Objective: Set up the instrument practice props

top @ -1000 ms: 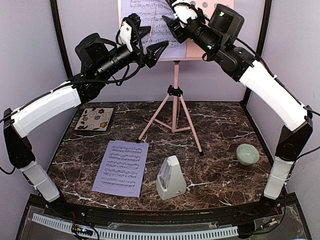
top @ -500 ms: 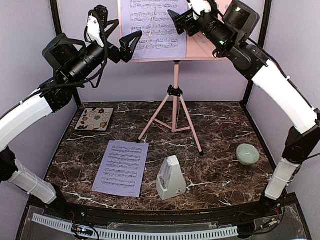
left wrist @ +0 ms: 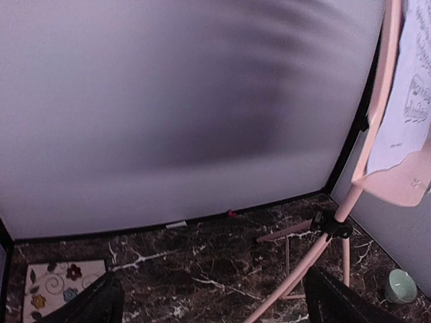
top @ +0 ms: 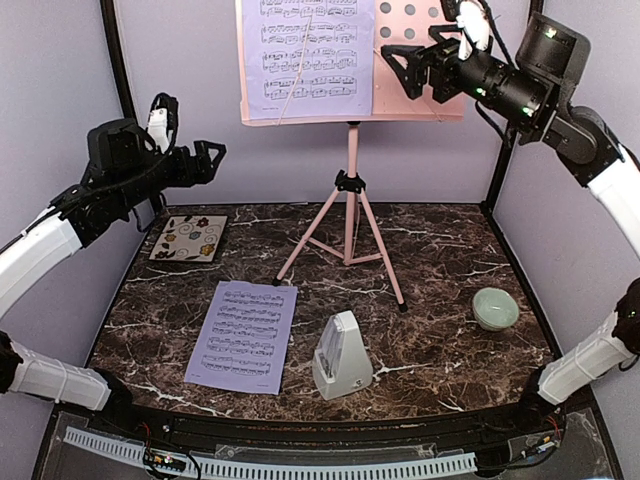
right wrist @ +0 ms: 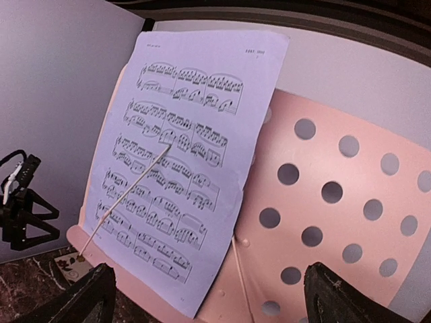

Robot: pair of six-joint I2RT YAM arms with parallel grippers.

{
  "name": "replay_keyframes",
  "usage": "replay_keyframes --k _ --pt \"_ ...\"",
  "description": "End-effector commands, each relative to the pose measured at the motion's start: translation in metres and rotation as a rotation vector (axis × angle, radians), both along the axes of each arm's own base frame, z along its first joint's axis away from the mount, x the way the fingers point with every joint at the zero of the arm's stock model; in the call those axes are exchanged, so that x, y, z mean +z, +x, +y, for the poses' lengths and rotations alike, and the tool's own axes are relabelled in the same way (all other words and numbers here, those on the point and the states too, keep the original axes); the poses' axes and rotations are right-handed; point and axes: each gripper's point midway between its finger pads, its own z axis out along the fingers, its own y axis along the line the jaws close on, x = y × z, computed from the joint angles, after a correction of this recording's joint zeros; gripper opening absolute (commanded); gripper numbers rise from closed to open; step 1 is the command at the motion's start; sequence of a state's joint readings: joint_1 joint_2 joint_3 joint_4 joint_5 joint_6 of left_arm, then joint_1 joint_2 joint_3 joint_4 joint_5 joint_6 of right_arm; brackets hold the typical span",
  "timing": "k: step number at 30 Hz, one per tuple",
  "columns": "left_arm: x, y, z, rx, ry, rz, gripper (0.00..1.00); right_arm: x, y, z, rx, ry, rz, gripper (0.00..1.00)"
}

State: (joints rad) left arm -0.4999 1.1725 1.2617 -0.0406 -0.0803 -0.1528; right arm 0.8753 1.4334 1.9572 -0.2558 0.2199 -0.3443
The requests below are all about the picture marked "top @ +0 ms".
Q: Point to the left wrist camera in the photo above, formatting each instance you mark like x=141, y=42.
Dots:
x=163, y=121

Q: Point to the white metronome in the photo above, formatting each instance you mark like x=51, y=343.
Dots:
x=341, y=365

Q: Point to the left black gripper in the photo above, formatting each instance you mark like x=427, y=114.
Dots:
x=204, y=171

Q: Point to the purple sheet music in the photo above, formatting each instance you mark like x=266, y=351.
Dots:
x=244, y=339
x=305, y=60

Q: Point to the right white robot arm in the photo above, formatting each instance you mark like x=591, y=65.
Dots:
x=555, y=55

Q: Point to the right black frame post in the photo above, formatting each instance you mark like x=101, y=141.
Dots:
x=500, y=171

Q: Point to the pale green bowl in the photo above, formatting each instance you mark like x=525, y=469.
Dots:
x=495, y=309

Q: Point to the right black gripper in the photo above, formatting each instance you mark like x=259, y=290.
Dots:
x=440, y=54

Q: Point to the small circuit board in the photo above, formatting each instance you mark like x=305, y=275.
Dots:
x=158, y=461

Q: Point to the left black frame post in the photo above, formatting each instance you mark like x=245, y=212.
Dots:
x=117, y=60

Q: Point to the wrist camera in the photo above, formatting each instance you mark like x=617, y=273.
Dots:
x=163, y=121
x=472, y=18

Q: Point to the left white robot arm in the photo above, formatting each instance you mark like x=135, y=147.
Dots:
x=127, y=166

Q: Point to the white slotted cable duct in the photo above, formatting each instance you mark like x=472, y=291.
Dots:
x=130, y=452

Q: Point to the floral ceramic tile coaster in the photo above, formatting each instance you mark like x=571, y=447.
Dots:
x=189, y=238

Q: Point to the black frame post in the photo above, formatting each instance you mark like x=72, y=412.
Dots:
x=500, y=171
x=117, y=60

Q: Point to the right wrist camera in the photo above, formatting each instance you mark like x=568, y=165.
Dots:
x=472, y=18

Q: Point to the pink music stand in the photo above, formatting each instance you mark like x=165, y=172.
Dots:
x=345, y=226

